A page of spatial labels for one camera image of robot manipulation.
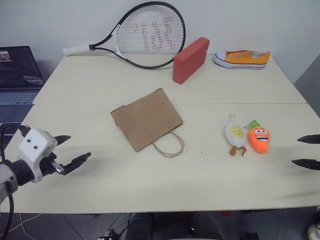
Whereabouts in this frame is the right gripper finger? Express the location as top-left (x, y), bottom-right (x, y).
top-left (291, 158), bottom-right (320, 172)
top-left (296, 134), bottom-right (320, 145)

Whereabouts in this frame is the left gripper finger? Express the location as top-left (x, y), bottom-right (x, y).
top-left (61, 152), bottom-right (92, 176)
top-left (53, 135), bottom-right (72, 146)

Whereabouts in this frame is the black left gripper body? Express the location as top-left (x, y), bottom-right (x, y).
top-left (39, 151), bottom-right (67, 177)

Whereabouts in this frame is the brown paper bag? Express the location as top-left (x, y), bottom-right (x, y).
top-left (110, 87), bottom-right (186, 159)

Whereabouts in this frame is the carrot plush toy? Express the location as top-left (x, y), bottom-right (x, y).
top-left (245, 119), bottom-right (272, 155)

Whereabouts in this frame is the white round floor object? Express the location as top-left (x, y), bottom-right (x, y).
top-left (306, 223), bottom-right (320, 240)

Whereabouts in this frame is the egg plush toy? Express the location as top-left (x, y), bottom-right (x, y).
top-left (223, 113), bottom-right (249, 158)

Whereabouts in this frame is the grey open laptop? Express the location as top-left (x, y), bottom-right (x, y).
top-left (0, 45), bottom-right (46, 106)

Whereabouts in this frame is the black white tennis racket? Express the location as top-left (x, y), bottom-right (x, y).
top-left (62, 1), bottom-right (187, 70)

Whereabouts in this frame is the orange canvas sneaker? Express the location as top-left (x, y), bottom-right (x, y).
top-left (212, 49), bottom-right (272, 71)

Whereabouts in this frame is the red cardboard box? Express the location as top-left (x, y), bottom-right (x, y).
top-left (172, 36), bottom-right (211, 86)

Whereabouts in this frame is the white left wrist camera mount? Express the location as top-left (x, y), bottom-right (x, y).
top-left (16, 128), bottom-right (59, 184)

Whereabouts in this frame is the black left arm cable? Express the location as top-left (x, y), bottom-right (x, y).
top-left (0, 123), bottom-right (31, 240)

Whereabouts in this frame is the thin white floor cable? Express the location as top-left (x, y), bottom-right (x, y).
top-left (13, 213), bottom-right (45, 234)

